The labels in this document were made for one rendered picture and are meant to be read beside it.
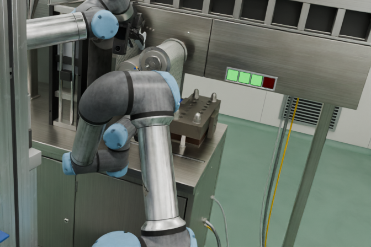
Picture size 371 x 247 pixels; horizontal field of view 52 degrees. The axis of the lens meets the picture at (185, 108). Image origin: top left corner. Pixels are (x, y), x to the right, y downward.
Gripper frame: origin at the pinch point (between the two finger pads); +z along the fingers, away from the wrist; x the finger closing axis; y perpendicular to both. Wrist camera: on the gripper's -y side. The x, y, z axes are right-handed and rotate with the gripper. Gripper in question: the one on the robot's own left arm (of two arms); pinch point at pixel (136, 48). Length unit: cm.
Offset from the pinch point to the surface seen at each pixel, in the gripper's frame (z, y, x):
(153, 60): 16.1, 3.6, -2.3
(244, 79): 48, 18, -38
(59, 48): 10.4, -2.3, 38.2
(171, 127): 32.1, -18.7, -14.7
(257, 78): 47, 20, -44
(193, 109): 43.0, -4.8, -19.2
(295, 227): 116, -37, -83
